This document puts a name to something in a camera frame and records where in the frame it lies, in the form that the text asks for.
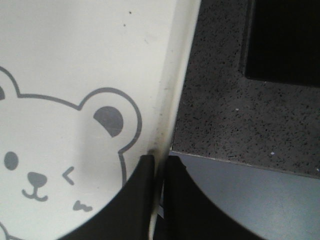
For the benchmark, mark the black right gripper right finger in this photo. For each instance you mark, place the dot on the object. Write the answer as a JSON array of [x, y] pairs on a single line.
[[188, 214]]

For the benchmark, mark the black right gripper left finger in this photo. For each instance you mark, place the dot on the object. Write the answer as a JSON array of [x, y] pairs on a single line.
[[127, 216]]

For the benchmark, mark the cream bear serving tray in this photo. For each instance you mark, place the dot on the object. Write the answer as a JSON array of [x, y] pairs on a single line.
[[87, 87]]

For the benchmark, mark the black gas stove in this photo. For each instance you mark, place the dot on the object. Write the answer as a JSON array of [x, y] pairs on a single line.
[[284, 42]]

